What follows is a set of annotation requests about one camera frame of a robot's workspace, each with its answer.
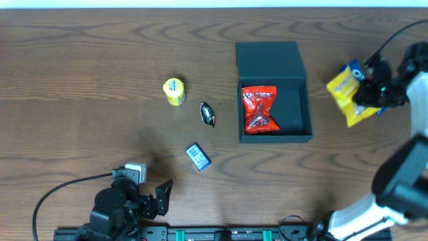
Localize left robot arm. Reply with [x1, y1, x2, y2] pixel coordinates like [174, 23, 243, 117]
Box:
[74, 167, 173, 241]

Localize black cable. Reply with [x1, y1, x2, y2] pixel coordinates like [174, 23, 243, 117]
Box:
[31, 173, 114, 241]
[370, 19, 428, 61]

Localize blue small carton box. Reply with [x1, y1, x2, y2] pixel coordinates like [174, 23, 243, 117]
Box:
[185, 143, 211, 171]

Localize black open box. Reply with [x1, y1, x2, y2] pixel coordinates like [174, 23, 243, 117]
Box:
[235, 42, 313, 144]

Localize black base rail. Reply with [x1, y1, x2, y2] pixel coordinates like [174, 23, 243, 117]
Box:
[53, 225, 317, 241]

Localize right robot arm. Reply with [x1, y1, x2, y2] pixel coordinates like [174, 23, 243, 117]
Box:
[307, 42, 427, 240]

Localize blue Oreo cookie pack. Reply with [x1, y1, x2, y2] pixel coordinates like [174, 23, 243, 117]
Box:
[334, 60, 386, 116]

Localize black crumpled candy wrapper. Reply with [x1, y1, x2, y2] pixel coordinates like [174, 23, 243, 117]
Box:
[200, 102, 215, 128]

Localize yellow Hacks candy bag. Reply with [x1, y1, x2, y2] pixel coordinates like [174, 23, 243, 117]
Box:
[326, 64, 381, 128]

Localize right black cable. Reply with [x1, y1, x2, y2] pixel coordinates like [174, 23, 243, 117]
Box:
[370, 19, 428, 61]

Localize red candy bag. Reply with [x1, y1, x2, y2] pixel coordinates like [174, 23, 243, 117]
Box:
[242, 86, 280, 135]

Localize yellow Mentos gum bottle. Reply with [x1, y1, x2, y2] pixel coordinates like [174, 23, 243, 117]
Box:
[163, 78, 185, 106]

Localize left black cable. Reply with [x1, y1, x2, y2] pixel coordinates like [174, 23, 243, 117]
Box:
[31, 173, 114, 241]

